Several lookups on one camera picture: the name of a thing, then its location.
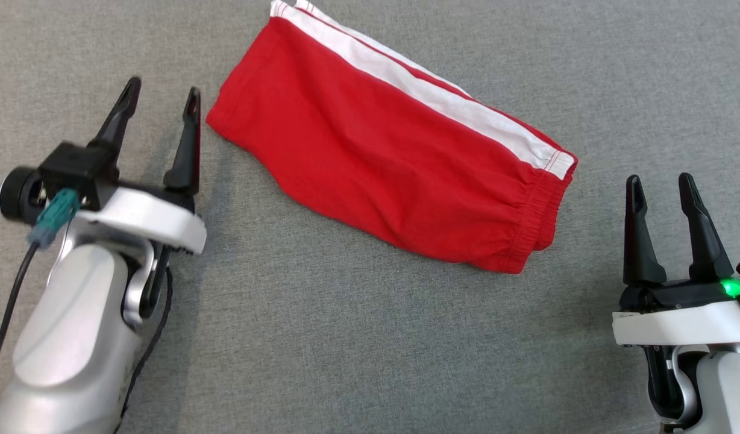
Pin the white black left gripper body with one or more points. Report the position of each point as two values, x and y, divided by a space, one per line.
153 217

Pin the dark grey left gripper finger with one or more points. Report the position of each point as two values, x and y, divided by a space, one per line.
189 150
126 111

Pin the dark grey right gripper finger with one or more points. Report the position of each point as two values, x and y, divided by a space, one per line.
640 247
704 247

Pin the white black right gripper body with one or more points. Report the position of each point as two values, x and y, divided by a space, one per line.
683 322

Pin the red shorts with white stripe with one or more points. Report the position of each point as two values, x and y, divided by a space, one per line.
376 157

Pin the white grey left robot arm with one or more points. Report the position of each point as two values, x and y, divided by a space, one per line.
75 337

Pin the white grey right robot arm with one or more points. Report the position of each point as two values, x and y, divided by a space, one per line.
728 392

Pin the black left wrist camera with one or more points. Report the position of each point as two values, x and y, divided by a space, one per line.
75 166

